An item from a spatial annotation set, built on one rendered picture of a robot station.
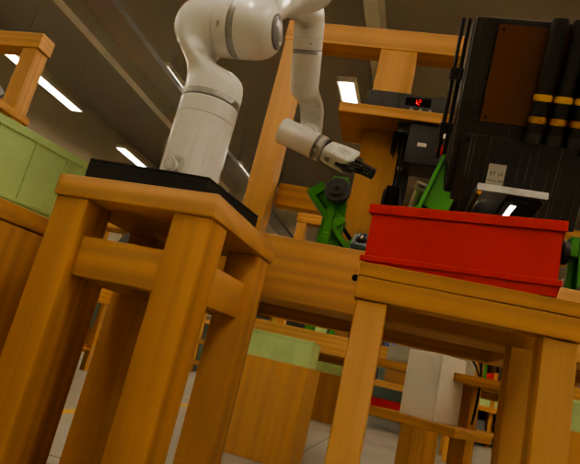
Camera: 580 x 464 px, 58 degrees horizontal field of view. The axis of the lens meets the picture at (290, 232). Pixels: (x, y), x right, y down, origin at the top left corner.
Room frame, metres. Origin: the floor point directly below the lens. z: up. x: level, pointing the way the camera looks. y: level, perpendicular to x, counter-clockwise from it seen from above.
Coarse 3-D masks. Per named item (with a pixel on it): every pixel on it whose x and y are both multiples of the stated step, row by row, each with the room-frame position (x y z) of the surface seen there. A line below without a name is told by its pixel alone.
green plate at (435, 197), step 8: (440, 160) 1.36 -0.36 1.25; (440, 168) 1.37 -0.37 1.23; (432, 176) 1.36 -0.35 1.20; (440, 176) 1.37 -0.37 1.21; (432, 184) 1.36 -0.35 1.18; (440, 184) 1.37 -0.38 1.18; (424, 192) 1.36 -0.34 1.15; (432, 192) 1.37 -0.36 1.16; (440, 192) 1.37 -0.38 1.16; (448, 192) 1.36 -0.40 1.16; (424, 200) 1.37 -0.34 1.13; (432, 200) 1.37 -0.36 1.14; (440, 200) 1.37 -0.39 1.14; (448, 200) 1.36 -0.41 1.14; (432, 208) 1.37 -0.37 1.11; (440, 208) 1.37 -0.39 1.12; (448, 208) 1.36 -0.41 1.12
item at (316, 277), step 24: (288, 240) 1.20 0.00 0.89; (288, 264) 1.20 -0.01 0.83; (312, 264) 1.19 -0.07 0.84; (336, 264) 1.18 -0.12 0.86; (264, 288) 1.21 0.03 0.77; (288, 288) 1.20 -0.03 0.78; (312, 288) 1.19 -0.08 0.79; (336, 288) 1.17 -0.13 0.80; (312, 312) 1.30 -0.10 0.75; (336, 312) 1.18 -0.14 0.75; (432, 336) 1.21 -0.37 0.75
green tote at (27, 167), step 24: (0, 120) 0.99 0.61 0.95; (0, 144) 1.01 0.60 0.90; (24, 144) 1.05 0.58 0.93; (48, 144) 1.09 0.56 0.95; (0, 168) 1.03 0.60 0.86; (24, 168) 1.07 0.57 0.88; (48, 168) 1.11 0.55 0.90; (72, 168) 1.16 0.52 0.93; (0, 192) 1.04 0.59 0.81; (24, 192) 1.08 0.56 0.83; (48, 192) 1.13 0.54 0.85; (48, 216) 1.15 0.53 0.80
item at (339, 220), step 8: (320, 184) 1.46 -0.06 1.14; (312, 192) 1.46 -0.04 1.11; (320, 192) 1.46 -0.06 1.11; (312, 200) 1.47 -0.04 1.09; (320, 200) 1.47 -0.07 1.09; (328, 200) 1.47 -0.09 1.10; (320, 208) 1.46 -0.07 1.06; (336, 216) 1.46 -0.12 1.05; (336, 224) 1.45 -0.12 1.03; (344, 224) 1.46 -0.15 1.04; (336, 232) 1.44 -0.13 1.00; (344, 232) 1.46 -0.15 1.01; (344, 240) 1.44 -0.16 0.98
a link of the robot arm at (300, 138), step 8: (288, 120) 1.53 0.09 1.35; (280, 128) 1.52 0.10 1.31; (288, 128) 1.52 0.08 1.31; (296, 128) 1.51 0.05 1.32; (304, 128) 1.52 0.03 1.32; (312, 128) 1.56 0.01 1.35; (280, 136) 1.54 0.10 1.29; (288, 136) 1.52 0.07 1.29; (296, 136) 1.51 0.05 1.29; (304, 136) 1.51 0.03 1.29; (312, 136) 1.50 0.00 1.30; (288, 144) 1.54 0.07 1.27; (296, 144) 1.52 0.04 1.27; (304, 144) 1.51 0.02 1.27; (312, 144) 1.50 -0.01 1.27; (304, 152) 1.53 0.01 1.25
